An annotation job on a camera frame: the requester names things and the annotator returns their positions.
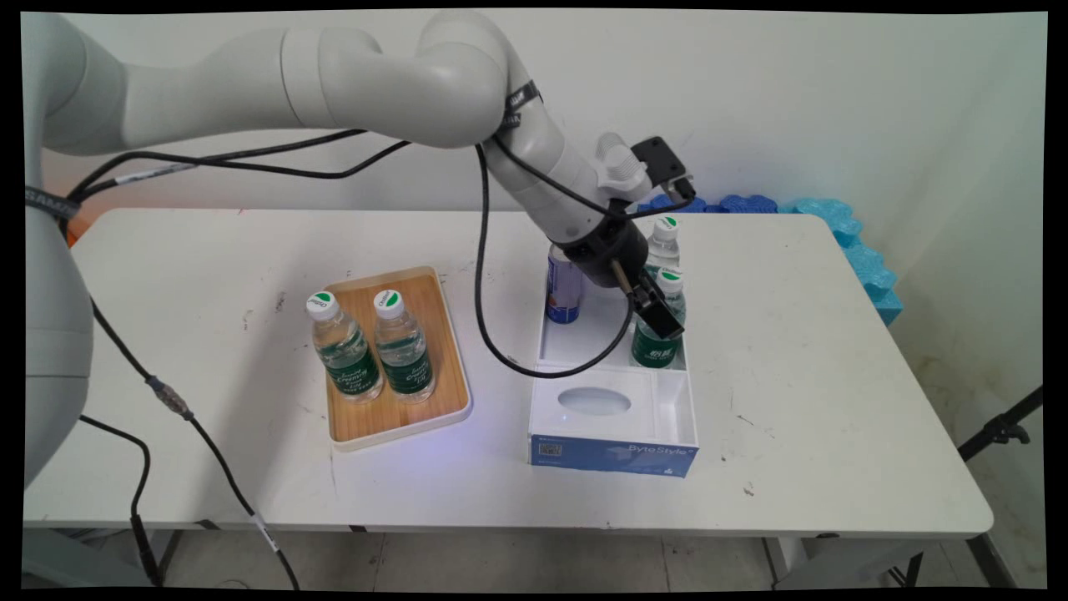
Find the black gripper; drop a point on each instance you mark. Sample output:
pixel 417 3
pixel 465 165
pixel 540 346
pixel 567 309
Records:
pixel 609 255

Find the light blue foam piece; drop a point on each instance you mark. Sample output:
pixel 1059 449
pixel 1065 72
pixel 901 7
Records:
pixel 863 259

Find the blue drink can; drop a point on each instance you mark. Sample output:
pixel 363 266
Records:
pixel 563 296

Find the green label water bottle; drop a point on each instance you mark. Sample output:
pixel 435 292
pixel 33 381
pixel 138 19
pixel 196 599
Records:
pixel 406 359
pixel 665 238
pixel 346 359
pixel 655 352

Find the white and blue cardboard box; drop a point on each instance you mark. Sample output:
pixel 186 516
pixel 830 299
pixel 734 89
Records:
pixel 613 417

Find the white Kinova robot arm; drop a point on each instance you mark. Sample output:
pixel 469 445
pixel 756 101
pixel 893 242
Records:
pixel 375 75

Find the wooden tray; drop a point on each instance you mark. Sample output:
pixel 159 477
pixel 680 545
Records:
pixel 442 367

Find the dark blue foam piece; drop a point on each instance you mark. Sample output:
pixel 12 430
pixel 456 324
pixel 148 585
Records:
pixel 697 204
pixel 748 204

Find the grey table leg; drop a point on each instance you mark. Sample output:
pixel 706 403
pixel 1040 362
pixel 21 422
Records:
pixel 784 559

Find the black tripod leg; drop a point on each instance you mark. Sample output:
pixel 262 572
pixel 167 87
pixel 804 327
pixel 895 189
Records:
pixel 1001 430

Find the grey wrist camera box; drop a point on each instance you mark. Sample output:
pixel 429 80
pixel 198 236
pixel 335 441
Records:
pixel 659 163

